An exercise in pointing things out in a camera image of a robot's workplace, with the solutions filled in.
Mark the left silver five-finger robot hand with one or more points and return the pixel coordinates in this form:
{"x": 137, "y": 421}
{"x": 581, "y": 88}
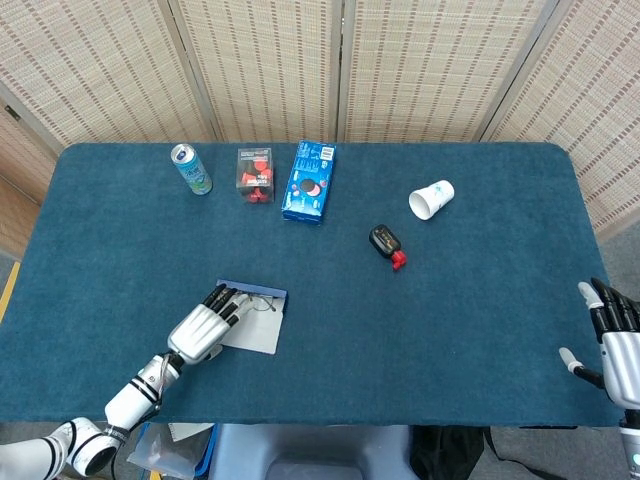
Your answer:
{"x": 197, "y": 332}

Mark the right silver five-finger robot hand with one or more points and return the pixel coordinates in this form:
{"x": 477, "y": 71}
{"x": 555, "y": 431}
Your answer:
{"x": 622, "y": 355}

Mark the blue grey glasses case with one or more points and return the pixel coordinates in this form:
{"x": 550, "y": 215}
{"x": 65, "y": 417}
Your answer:
{"x": 260, "y": 330}

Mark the wire-frame eyeglasses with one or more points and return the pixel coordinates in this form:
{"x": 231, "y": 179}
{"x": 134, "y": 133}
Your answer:
{"x": 262, "y": 304}

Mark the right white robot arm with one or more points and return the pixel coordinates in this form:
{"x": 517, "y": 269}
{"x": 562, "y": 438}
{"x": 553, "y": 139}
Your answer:
{"x": 631, "y": 442}

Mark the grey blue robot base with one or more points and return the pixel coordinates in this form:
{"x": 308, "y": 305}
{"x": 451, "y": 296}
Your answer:
{"x": 310, "y": 450}

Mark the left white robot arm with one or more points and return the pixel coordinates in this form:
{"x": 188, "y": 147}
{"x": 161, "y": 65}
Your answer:
{"x": 130, "y": 400}

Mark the clear box of red caps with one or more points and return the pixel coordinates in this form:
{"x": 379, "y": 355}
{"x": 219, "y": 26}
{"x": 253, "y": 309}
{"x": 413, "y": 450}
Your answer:
{"x": 255, "y": 175}

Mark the blue cookie box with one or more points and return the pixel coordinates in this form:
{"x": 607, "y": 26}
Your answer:
{"x": 305, "y": 190}

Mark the blue plastic bin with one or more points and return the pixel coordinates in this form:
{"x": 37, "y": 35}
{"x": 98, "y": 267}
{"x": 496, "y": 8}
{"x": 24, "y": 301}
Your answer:
{"x": 207, "y": 455}

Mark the clear plastic bag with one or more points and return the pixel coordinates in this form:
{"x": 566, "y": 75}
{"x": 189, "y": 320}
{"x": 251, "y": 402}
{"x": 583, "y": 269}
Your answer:
{"x": 160, "y": 452}

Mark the light blue drink can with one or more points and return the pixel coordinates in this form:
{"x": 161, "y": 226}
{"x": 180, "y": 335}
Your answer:
{"x": 192, "y": 172}

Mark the yellow floor tape strip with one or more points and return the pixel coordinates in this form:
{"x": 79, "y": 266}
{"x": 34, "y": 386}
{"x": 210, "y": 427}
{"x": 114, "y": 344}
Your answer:
{"x": 10, "y": 290}

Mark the black bag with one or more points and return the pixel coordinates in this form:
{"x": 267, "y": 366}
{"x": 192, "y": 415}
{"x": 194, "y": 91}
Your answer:
{"x": 445, "y": 450}

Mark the blue carpet table cover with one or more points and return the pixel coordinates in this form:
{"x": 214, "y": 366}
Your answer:
{"x": 400, "y": 325}

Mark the black red small gadget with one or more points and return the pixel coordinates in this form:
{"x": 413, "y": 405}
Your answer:
{"x": 384, "y": 240}

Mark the woven bamboo screen panel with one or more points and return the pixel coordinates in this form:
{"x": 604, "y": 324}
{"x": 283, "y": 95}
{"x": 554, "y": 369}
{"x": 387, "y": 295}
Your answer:
{"x": 440, "y": 65}
{"x": 100, "y": 65}
{"x": 270, "y": 65}
{"x": 600, "y": 100}
{"x": 20, "y": 160}

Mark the white paper cup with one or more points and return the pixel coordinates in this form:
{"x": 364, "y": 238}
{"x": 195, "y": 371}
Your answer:
{"x": 430, "y": 197}

